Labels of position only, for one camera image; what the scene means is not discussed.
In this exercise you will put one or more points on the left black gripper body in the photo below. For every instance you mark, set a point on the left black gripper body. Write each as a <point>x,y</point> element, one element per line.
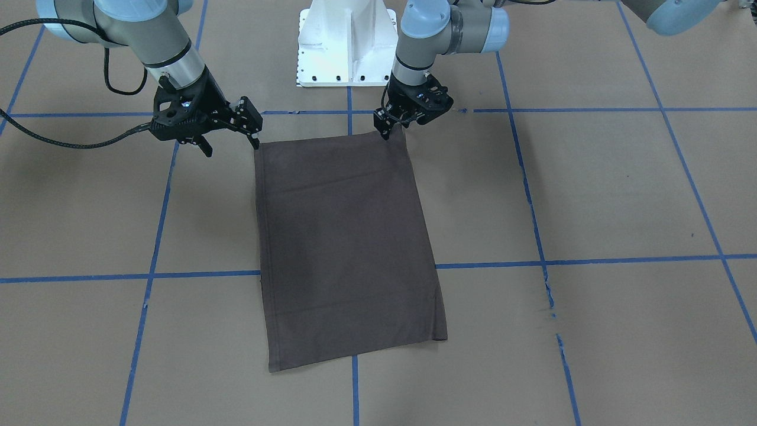
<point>395,99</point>

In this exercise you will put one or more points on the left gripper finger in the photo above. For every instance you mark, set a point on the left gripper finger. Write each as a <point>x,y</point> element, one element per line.
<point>382,123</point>

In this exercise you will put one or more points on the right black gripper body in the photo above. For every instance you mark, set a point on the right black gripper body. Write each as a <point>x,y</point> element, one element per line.
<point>213,97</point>

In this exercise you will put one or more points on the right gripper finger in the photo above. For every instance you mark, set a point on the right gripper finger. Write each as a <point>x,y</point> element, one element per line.
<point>247,120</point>
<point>201,143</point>

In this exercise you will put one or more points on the dark brown t-shirt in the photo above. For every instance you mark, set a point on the dark brown t-shirt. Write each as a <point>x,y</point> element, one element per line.
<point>346,262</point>

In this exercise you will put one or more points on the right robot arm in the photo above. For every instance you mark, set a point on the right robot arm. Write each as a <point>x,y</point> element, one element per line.
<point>151,29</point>

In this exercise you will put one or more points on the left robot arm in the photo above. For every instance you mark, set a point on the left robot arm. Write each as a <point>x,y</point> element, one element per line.
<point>429,29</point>

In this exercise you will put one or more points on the brown paper table cover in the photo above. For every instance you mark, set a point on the brown paper table cover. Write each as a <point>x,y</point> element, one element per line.
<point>590,199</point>

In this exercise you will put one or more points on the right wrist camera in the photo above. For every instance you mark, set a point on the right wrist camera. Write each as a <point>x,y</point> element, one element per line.
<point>176,115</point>

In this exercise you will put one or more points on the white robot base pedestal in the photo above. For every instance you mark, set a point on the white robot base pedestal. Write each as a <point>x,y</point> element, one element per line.
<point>346,43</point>

